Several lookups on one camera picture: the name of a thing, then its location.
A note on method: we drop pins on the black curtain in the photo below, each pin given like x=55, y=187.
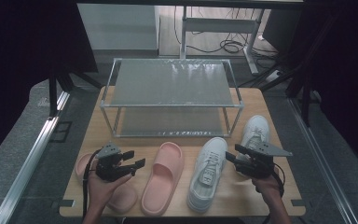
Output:
x=18, y=62
x=348, y=77

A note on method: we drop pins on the white power strip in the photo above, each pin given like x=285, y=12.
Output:
x=274, y=75

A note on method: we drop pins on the black metal stand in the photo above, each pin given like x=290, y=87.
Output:
x=53, y=93
x=306, y=102

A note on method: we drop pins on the person's left hand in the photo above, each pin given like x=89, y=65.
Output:
x=102, y=191

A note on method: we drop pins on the pink rubber slipper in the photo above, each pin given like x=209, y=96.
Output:
x=122, y=197
x=167, y=155

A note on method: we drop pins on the black box under desk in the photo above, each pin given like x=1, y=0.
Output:
x=281, y=28

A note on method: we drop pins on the aluminium floor rail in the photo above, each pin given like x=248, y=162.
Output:
x=320, y=161
x=28, y=168

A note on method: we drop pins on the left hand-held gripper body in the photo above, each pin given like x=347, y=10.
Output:
x=108, y=169

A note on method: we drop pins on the white standing desk frame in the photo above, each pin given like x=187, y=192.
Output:
x=220, y=25

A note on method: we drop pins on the person's right hand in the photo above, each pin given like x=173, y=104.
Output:
x=267, y=186

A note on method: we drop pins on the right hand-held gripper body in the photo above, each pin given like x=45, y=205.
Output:
x=258, y=166

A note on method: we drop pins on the black frame bar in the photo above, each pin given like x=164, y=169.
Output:
x=199, y=2

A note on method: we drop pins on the white lace-up sneaker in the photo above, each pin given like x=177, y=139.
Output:
x=199, y=193
x=256, y=127

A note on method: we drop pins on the light grey panel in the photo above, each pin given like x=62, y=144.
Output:
x=118, y=25

